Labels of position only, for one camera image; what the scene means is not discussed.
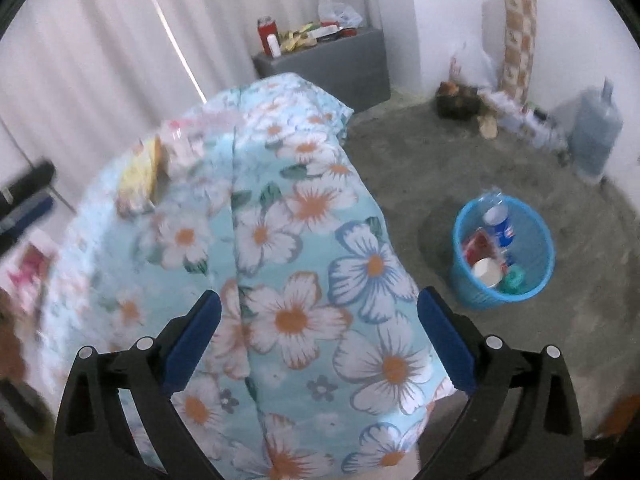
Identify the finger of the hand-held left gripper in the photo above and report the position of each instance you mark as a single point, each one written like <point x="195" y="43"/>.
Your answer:
<point x="27" y="210"/>

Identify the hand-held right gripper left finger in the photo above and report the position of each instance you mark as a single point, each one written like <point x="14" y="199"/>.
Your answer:
<point x="192" y="340"/>

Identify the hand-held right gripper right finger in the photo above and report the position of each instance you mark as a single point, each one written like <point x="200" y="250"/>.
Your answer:
<point x="445" y="340"/>

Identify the white paper cup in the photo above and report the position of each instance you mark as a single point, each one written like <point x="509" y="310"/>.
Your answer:
<point x="486" y="271"/>

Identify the green plastic wrapper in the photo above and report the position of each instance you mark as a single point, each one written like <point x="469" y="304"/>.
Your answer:
<point x="512" y="280"/>

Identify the red and white paper bag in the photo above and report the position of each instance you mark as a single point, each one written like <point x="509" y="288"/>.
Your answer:
<point x="479" y="247"/>

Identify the blue plastic wastebasket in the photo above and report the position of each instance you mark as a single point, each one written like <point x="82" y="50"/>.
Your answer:
<point x="535" y="260"/>

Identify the plastic bottle with blue label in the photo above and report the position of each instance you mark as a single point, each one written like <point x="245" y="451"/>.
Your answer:
<point x="497" y="220"/>

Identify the pink and white packet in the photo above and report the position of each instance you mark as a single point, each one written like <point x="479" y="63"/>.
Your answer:
<point x="30" y="270"/>

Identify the floral light blue bedsheet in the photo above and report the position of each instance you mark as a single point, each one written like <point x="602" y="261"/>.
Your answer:
<point x="300" y="310"/>

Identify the yellow snack packet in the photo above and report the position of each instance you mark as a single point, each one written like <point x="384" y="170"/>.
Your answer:
<point x="142" y="175"/>

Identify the white curtain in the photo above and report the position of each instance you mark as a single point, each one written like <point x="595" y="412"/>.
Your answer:
<point x="100" y="35"/>

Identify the wooden piece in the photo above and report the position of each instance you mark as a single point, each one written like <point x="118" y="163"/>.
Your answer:
<point x="488" y="127"/>

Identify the row of small printed boxes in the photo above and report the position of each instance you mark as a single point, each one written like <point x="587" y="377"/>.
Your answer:
<point x="530" y="122"/>

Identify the large water jug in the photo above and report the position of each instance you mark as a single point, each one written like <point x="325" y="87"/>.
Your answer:
<point x="595" y="135"/>

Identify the white plastic bag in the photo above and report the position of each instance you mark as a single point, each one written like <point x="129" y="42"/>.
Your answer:
<point x="470" y="65"/>

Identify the grey cabinet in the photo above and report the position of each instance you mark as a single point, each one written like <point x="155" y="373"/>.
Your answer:
<point x="340" y="72"/>

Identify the small white bottle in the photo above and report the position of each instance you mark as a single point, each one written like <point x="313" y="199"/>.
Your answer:
<point x="274" y="46"/>

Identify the red thermos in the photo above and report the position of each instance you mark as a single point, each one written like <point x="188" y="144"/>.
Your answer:
<point x="266" y="35"/>

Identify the patterned rolled mat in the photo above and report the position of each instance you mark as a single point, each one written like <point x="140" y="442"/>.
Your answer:
<point x="520" y="35"/>

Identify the pile of snack packets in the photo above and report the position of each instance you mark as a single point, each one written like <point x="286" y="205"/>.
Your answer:
<point x="310" y="37"/>

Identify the clear plastic bag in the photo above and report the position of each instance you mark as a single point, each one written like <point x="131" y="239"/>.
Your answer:
<point x="337" y="10"/>

